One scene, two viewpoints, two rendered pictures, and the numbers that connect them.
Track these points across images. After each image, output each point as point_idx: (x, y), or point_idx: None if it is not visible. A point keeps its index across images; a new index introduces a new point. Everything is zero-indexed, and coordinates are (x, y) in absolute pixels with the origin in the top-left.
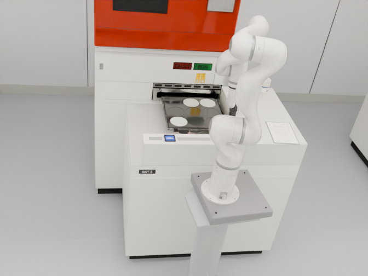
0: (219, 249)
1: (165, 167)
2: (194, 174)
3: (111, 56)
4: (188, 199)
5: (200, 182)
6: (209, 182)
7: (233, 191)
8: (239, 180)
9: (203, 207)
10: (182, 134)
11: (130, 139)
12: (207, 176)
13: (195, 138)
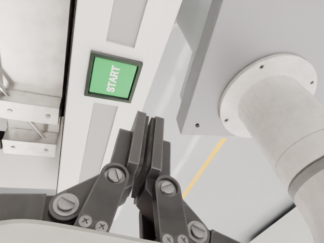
0: None
1: None
2: (189, 130)
3: None
4: (222, 135)
5: (216, 126)
6: (232, 114)
7: (294, 74)
8: (266, 23)
9: None
10: (66, 172)
11: (1, 185)
12: (205, 104)
13: (88, 142)
